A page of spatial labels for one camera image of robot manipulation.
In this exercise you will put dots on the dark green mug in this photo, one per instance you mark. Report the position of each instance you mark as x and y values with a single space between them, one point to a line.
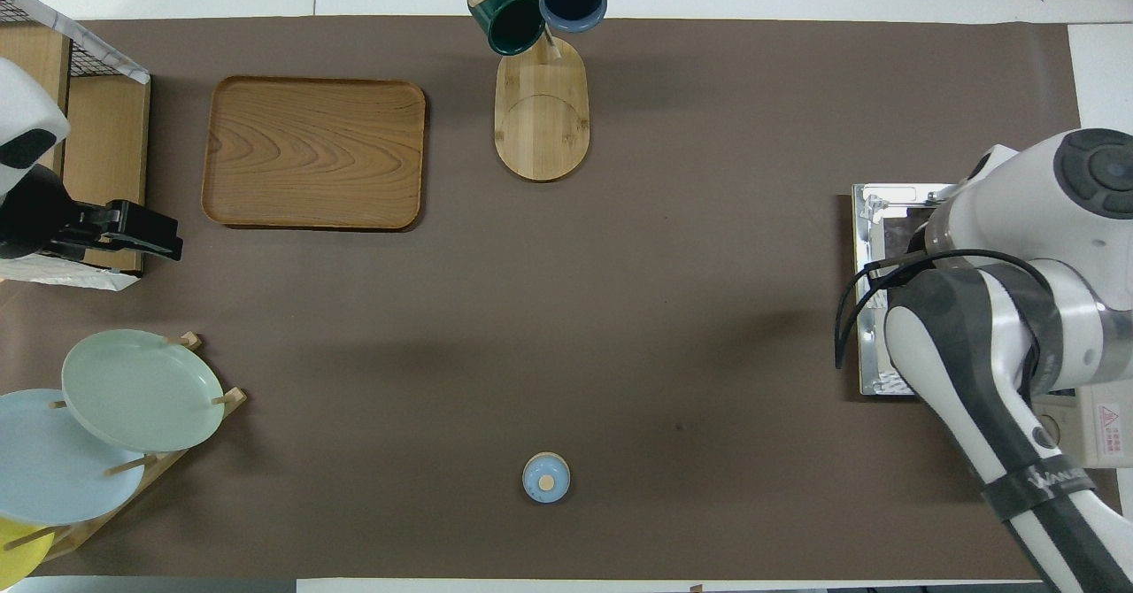
512 22

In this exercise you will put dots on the brown table mat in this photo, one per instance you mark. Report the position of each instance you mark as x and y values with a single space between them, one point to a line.
664 310

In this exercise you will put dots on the wooden mug tree stand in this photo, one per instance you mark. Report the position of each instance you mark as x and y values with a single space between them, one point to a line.
542 124

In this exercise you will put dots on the wooden plate rack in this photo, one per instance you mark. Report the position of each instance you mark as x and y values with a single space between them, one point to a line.
190 438

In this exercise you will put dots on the pale blue racked plate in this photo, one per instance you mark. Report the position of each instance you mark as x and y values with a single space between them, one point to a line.
44 469

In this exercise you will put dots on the glass oven door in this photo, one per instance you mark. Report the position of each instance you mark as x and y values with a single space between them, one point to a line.
872 354

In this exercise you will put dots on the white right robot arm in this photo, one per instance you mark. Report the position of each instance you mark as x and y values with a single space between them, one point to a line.
1000 354

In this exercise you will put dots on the yellow plate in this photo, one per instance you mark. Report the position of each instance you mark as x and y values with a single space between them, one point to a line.
18 553

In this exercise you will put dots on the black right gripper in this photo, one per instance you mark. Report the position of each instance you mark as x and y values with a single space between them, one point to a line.
919 239

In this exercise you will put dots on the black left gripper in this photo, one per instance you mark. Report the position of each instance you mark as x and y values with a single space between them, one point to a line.
84 228

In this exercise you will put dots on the pale green plate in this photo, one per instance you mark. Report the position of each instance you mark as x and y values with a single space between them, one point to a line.
142 391

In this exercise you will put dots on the rectangular wooden tray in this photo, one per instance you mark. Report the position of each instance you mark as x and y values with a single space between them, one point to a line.
310 150

